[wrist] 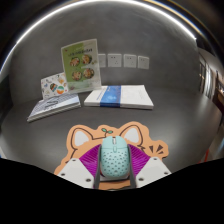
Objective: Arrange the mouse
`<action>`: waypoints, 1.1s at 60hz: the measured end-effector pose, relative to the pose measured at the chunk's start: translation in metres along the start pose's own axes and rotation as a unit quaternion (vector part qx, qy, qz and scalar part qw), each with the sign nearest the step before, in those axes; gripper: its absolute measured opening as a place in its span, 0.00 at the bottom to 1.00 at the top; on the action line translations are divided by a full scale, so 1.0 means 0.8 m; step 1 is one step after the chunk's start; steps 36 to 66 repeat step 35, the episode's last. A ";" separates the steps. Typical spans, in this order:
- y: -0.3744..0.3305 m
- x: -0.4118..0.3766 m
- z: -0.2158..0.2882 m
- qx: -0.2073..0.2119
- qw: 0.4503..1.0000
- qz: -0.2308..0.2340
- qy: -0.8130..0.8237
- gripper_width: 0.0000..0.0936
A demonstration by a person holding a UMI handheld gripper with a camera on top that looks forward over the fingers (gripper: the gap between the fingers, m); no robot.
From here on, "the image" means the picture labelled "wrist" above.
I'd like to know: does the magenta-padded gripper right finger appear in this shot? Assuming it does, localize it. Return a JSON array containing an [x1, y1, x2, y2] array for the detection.
[[128, 143, 172, 188]]

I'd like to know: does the white book with blue band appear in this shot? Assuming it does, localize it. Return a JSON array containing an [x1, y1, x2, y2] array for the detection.
[[83, 84, 155, 110]]

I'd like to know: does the dark-framed glass partition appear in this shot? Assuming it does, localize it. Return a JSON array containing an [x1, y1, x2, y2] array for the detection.
[[196, 46, 224, 111]]

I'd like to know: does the mint green perforated computer mouse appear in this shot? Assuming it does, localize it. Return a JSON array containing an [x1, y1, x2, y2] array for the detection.
[[99, 135, 131, 179]]

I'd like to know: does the small white sticker card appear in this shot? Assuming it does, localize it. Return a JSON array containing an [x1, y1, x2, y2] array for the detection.
[[40, 72, 70, 100]]

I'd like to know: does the grey patterned booklet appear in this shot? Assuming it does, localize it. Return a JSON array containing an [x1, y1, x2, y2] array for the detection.
[[27, 92, 82, 123]]

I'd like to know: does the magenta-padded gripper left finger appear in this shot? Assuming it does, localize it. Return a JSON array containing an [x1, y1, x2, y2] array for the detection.
[[57, 143, 102, 190]]

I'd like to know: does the white wall socket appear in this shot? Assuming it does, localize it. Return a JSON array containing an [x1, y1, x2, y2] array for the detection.
[[137, 55, 150, 70], [123, 53, 138, 69], [97, 53, 107, 68], [107, 53, 123, 68]]

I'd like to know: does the orange corgi-shaped mouse pad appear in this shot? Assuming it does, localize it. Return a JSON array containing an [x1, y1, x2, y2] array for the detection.
[[53, 121, 170, 191]]

